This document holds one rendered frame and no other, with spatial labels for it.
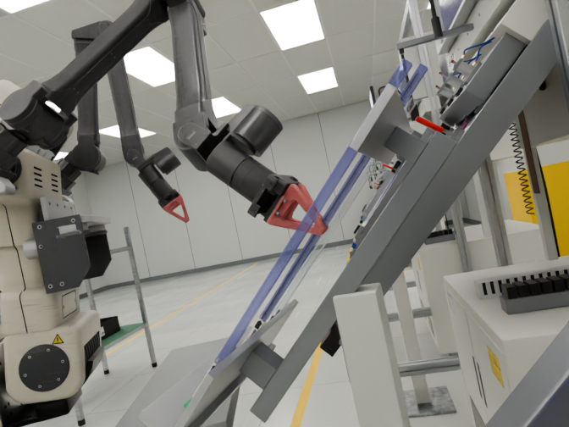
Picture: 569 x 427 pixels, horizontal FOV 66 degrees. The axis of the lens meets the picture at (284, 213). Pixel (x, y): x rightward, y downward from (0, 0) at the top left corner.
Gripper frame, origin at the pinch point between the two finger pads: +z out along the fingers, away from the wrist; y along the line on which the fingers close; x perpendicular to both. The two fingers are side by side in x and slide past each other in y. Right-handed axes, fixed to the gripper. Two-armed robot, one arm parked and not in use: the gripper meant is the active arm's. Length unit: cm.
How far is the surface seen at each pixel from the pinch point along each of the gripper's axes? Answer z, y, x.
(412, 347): 41, 134, 51
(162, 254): -424, 825, 467
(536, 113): 21, 86, -46
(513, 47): 6, 38, -44
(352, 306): 10.1, -3.7, 5.4
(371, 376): 17.3, -3.6, 11.8
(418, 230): 12.1, 30.8, -4.2
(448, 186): 11.8, 31.8, -14.6
